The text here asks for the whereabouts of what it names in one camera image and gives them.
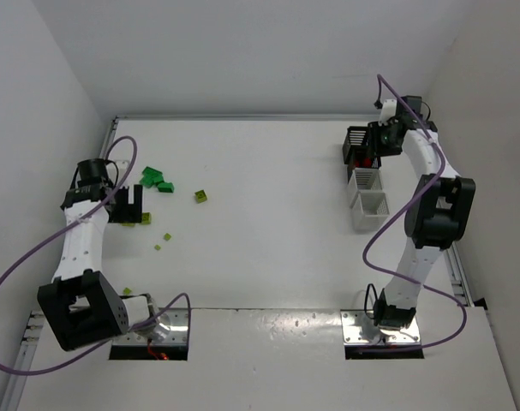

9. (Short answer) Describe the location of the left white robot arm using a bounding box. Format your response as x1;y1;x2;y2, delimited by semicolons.
37;158;154;351

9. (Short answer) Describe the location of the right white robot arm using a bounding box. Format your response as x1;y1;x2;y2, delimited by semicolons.
366;96;476;331

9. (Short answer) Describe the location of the lime lego brick with hole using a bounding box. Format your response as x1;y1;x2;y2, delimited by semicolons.
140;212;152;225

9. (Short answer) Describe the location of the black mesh container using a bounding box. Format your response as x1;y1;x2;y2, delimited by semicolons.
342;126;368;158
344;147;381;181

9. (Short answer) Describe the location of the far black mesh container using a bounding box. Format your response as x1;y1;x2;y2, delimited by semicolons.
342;126;368;158

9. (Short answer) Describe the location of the white mesh container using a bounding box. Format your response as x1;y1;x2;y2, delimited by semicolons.
351;191;390;232
347;168;384;206

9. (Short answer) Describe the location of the near white mesh container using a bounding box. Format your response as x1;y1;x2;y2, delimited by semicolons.
351;191;390;232

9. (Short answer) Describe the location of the yellow-green lego cube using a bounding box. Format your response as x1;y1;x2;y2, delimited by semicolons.
194;190;207;204

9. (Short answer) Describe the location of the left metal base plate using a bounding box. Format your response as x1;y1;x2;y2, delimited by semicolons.
112;309;188;348

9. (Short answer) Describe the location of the metal base plate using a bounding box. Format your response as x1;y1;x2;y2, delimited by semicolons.
112;309;188;348
340;310;421;347

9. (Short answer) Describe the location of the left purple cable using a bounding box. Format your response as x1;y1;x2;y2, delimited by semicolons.
0;135;192;377

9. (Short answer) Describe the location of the purple cable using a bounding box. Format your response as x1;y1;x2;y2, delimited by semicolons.
0;135;192;377
358;73;468;348

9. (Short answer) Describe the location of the right aluminium frame rail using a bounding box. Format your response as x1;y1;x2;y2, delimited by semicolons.
444;245;475;307

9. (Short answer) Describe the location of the aluminium frame rail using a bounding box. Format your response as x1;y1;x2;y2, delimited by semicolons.
444;245;475;307
0;116;119;410

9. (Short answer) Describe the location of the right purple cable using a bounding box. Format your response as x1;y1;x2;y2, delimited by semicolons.
358;73;468;348

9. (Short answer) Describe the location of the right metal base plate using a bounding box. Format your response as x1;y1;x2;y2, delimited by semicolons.
340;310;421;347

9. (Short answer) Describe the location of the left aluminium frame rail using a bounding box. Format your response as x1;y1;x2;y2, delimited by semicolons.
0;116;119;410

